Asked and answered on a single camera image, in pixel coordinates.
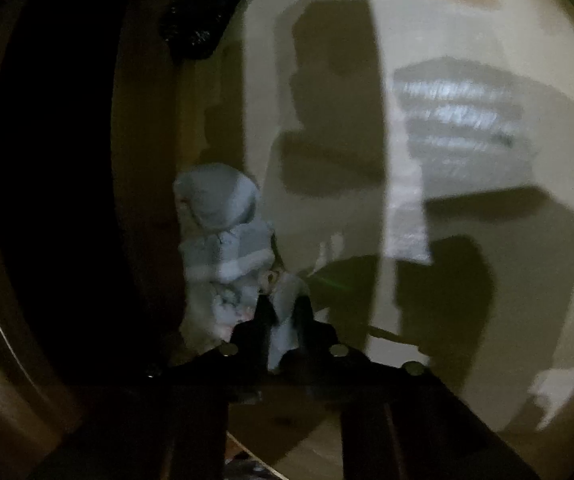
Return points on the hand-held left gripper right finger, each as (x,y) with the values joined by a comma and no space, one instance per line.
(303,325)

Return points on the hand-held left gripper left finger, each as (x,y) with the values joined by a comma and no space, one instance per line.
(264,320)

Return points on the light blue sock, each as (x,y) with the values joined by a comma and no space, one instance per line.
(227,255)

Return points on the blue-grey sock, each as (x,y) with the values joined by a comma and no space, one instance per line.
(217,195)

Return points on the wooden drawer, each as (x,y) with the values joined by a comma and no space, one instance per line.
(142,110)

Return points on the black cloth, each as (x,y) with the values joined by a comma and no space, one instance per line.
(192,20)

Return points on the white drawer liner paper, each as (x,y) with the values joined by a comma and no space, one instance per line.
(467,210)

